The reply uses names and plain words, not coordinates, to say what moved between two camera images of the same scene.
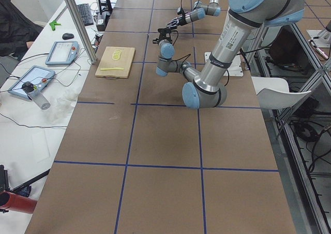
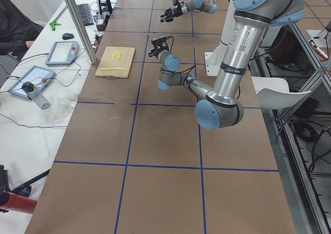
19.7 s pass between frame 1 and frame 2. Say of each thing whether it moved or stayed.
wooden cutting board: stayed
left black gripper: moved
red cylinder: stayed
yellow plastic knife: stayed
